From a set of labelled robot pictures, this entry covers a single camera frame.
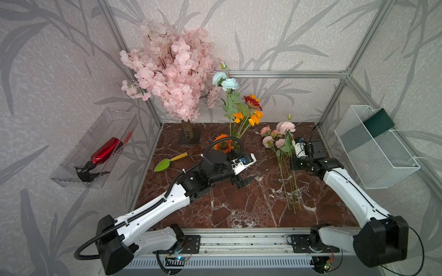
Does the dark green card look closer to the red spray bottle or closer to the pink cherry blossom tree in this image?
the pink cherry blossom tree

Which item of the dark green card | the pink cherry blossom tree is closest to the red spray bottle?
the pink cherry blossom tree

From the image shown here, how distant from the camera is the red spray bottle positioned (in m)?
0.60

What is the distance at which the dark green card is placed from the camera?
69 centimetres

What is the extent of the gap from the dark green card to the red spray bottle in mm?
1013
